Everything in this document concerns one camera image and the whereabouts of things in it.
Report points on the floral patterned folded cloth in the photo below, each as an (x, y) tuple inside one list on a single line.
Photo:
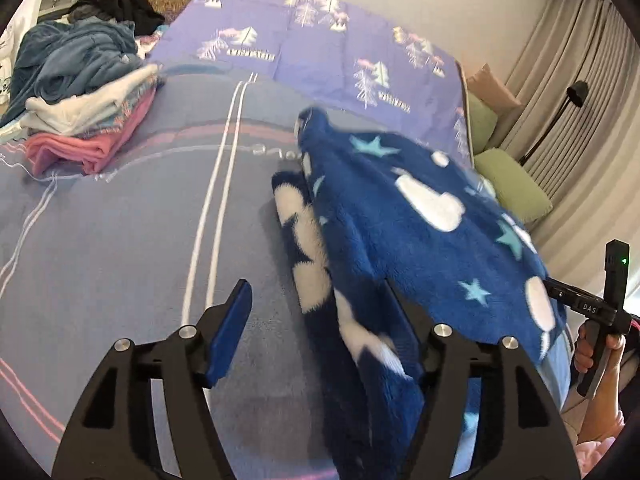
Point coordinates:
[(129, 107)]

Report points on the black clothes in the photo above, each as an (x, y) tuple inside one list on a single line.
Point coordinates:
[(125, 7)]

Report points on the large green pillow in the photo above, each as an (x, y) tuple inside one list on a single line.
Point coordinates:
[(515, 185)]

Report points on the beige pink pillow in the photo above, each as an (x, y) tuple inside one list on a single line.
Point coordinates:
[(492, 85)]

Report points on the small green pillow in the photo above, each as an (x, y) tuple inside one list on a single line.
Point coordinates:
[(481, 120)]

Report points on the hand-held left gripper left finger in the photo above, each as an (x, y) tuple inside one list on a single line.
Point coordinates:
[(230, 330)]

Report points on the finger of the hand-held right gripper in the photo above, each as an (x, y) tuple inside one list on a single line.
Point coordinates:
[(559, 291)]

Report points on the purple tree print quilt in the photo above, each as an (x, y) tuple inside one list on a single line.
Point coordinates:
[(310, 55)]

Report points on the blue fleece pajama top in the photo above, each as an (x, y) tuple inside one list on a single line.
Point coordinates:
[(400, 220)]

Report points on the person's right forearm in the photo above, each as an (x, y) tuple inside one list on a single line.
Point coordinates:
[(602, 435)]

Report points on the pink folded cloth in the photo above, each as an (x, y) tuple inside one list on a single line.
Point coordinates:
[(75, 147)]

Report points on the pile of folded clothes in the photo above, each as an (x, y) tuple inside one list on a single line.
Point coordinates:
[(70, 55)]

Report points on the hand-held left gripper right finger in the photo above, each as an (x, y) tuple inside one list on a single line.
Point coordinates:
[(407, 320)]

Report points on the black floor lamp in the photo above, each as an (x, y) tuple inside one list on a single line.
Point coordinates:
[(579, 92)]

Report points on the striped grey-blue bed sheet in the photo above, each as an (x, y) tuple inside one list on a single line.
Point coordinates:
[(125, 235)]

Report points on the white folded cloth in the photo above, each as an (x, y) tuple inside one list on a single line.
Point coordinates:
[(75, 110)]

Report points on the beige curtain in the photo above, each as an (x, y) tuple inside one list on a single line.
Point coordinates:
[(590, 185)]

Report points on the person's right hand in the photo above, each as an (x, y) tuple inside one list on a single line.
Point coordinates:
[(607, 375)]

